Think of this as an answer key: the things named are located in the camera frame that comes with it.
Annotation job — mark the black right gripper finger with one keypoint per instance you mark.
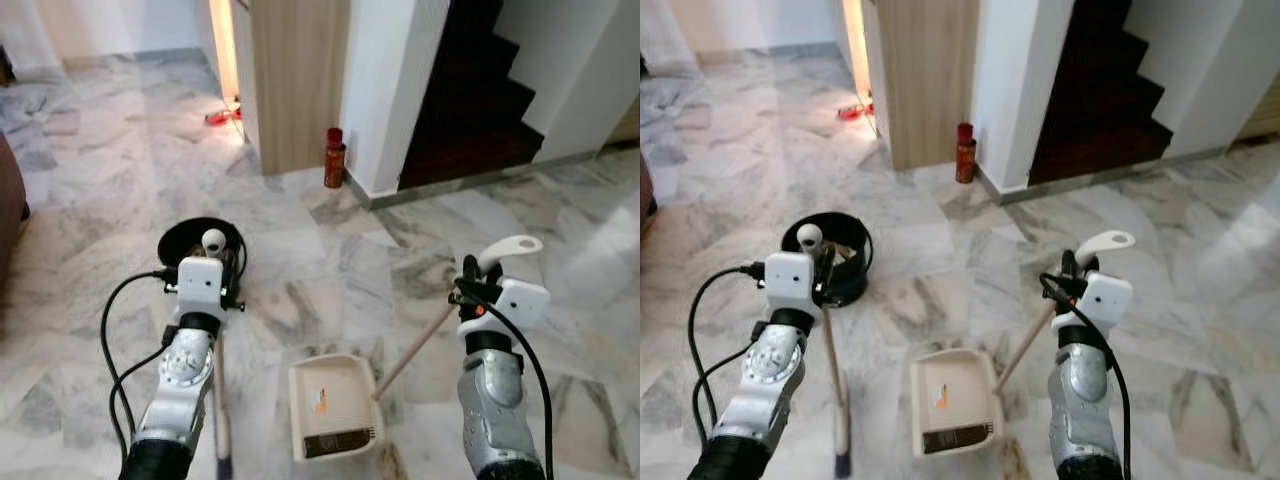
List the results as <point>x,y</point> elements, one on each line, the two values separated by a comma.
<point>1070,265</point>
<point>469,270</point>

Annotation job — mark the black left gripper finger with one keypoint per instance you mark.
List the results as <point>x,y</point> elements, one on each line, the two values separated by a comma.
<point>234,265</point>
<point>824,262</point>

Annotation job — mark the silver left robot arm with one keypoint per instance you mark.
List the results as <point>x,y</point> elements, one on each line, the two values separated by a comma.
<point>770,370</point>
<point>185,375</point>

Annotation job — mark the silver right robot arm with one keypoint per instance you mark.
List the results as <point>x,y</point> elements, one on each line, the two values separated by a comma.
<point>495,400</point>
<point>1080,390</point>

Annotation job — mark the black round waste bucket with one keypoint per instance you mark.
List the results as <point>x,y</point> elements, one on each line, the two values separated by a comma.
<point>175,240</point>
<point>850,250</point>

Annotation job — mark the red spray can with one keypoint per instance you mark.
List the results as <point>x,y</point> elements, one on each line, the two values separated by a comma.
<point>334,160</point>
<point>965,155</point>

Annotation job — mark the large red pet bowl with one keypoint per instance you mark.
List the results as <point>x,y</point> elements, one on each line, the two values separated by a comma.
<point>215,118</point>
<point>850,112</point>

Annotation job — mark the dark wooden staircase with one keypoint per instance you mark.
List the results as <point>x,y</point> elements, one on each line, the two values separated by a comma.
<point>1100,105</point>
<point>470,110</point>

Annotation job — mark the dark brown fabric sofa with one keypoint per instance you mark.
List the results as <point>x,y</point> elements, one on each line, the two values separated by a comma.
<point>646,190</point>
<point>8,200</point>

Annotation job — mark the light wood cabinet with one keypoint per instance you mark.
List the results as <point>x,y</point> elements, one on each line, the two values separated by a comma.
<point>925,80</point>
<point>295,80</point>

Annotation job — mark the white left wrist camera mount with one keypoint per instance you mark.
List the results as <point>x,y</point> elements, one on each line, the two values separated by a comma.
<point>788,282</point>
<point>200,288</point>

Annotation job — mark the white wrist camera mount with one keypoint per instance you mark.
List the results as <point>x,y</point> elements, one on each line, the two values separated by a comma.
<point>1105,298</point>
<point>200,288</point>
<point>788,282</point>
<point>520,305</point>

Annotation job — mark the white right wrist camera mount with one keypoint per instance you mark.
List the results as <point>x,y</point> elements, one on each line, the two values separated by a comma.
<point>520,305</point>
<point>1105,298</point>

